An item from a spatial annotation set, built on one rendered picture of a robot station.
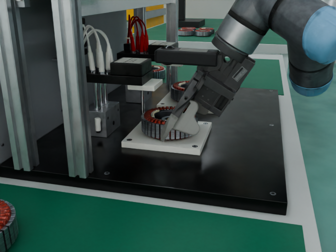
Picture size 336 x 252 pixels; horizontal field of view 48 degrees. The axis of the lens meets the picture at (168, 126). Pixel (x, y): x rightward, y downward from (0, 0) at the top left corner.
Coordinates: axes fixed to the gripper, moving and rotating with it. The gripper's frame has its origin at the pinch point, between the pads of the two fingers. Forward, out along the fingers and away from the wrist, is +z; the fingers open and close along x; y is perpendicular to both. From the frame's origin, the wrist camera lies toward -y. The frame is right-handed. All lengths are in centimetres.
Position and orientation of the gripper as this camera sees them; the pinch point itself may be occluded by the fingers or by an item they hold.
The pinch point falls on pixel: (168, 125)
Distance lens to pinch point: 74.6
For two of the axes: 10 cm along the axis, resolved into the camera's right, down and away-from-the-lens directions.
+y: 8.4, 5.4, -0.3
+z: -4.8, 7.7, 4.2
